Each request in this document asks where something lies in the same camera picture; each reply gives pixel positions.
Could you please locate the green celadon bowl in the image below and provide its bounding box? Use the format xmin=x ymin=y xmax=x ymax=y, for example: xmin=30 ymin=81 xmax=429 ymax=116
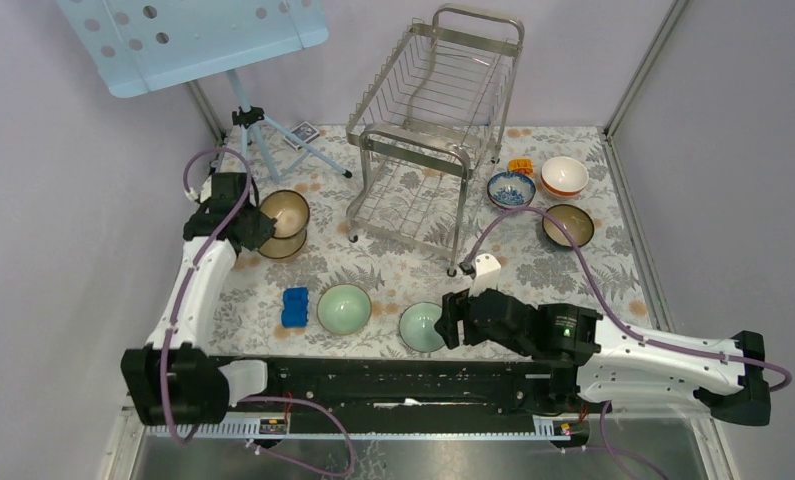
xmin=399 ymin=302 xmax=445 ymax=353
xmin=316 ymin=284 xmax=372 ymax=335

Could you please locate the dark patterned bowl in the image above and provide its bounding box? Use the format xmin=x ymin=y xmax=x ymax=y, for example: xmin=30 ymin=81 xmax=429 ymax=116
xmin=260 ymin=190 xmax=310 ymax=239

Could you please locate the white blue floral bowl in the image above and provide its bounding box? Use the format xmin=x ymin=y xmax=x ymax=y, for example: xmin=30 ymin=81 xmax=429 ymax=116
xmin=486 ymin=172 xmax=537 ymax=210

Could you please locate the teal blue bowl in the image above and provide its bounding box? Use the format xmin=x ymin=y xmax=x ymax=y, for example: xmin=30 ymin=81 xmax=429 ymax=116
xmin=541 ymin=204 xmax=596 ymax=248

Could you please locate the orange bowl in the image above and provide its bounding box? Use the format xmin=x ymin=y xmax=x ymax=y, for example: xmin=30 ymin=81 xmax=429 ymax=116
xmin=540 ymin=156 xmax=590 ymax=198

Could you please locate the steel two-tier dish rack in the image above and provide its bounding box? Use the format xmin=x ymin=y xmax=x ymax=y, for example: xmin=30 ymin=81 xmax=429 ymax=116
xmin=346 ymin=3 xmax=526 ymax=276

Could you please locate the brown speckled bowl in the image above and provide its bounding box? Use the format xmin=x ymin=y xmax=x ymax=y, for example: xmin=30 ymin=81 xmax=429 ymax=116
xmin=258 ymin=229 xmax=307 ymax=260

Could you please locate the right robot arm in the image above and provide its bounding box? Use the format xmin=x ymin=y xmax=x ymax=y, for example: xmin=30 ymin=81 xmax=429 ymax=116
xmin=435 ymin=289 xmax=771 ymax=426

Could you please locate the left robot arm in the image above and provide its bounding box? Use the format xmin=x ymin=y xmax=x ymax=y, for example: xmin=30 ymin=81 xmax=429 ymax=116
xmin=120 ymin=172 xmax=275 ymax=426

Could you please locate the blue sponge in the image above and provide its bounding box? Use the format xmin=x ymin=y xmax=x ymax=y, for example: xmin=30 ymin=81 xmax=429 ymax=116
xmin=281 ymin=287 xmax=309 ymax=329

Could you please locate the small card on table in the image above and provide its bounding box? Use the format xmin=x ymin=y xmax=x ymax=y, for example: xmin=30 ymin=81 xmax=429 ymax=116
xmin=283 ymin=122 xmax=321 ymax=151

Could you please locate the floral tablecloth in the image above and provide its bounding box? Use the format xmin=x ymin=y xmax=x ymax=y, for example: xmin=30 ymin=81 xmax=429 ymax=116
xmin=206 ymin=126 xmax=654 ymax=359

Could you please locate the small yellow object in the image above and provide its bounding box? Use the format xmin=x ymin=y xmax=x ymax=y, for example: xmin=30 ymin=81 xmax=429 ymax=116
xmin=507 ymin=157 xmax=534 ymax=176

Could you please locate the light blue music stand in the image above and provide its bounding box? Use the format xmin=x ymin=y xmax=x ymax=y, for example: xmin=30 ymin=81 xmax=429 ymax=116
xmin=58 ymin=0 xmax=352 ymax=181

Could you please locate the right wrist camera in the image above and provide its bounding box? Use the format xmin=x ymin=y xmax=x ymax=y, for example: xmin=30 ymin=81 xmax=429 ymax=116
xmin=460 ymin=253 xmax=502 ymax=297

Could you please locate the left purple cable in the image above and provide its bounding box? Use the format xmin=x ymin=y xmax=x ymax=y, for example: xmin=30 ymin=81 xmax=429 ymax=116
xmin=159 ymin=146 xmax=359 ymax=480

